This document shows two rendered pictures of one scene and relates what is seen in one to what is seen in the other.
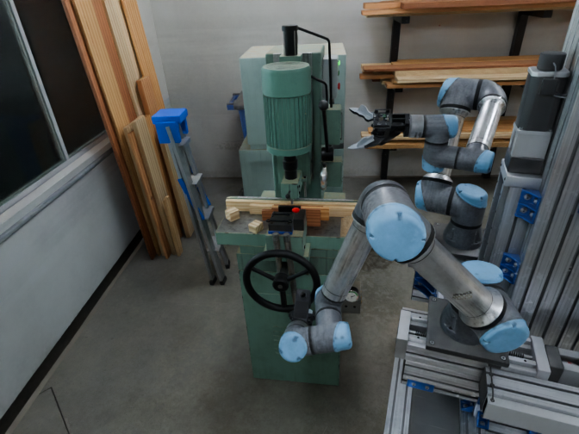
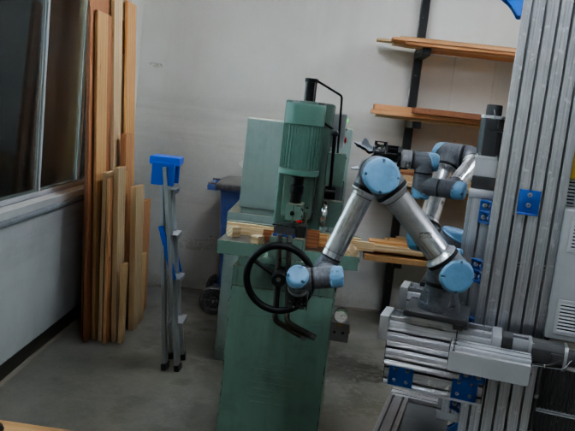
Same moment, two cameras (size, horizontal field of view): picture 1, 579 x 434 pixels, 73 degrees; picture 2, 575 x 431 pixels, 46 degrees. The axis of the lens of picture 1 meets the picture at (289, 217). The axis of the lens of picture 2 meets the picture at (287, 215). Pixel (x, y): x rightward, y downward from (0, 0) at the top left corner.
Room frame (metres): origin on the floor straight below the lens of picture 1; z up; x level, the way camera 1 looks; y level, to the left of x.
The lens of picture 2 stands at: (-1.52, 0.22, 1.45)
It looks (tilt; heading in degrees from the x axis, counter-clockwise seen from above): 8 degrees down; 356
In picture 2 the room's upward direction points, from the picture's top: 6 degrees clockwise
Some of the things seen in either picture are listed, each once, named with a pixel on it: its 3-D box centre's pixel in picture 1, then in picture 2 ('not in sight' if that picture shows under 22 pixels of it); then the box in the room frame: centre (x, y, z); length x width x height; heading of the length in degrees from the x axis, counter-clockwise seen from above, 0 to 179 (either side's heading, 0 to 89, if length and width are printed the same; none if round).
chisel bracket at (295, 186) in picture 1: (292, 185); (294, 212); (1.47, -0.02, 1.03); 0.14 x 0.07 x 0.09; 170
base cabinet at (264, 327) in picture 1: (299, 291); (281, 350); (1.57, -0.03, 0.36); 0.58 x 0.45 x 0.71; 170
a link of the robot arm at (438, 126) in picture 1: (438, 127); (424, 162); (1.25, -0.51, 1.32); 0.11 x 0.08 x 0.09; 80
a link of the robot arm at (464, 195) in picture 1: (467, 203); (453, 243); (1.32, -0.70, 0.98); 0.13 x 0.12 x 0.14; 58
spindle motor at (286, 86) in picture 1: (288, 109); (302, 139); (1.45, -0.01, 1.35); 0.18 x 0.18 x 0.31
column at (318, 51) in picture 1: (298, 133); (303, 177); (1.74, -0.06, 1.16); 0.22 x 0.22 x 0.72; 80
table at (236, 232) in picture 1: (290, 233); (288, 252); (1.35, 0.00, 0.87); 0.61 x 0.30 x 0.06; 80
